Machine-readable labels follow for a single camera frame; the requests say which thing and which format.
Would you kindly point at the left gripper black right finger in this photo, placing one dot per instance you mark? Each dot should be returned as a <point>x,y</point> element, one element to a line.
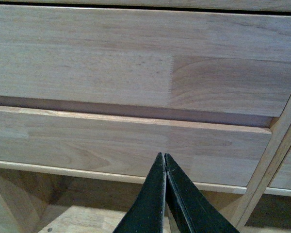
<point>191,211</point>

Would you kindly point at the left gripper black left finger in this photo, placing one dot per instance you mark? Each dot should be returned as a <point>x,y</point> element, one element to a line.
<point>146,215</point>

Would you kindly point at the lower wooden drawer front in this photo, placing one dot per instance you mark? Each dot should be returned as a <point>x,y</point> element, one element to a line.
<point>216,157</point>

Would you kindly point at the wooden drawer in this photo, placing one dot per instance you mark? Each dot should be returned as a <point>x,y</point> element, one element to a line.
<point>216,157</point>
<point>238,64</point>

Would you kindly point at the right neighbouring drawer front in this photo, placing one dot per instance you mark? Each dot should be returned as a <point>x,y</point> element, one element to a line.
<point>281,182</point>

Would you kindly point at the light wooden cabinet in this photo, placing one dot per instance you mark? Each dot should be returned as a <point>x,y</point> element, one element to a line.
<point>32,201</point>

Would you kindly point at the upper wooden drawer front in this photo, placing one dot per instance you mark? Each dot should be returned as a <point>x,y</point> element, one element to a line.
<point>238,64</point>

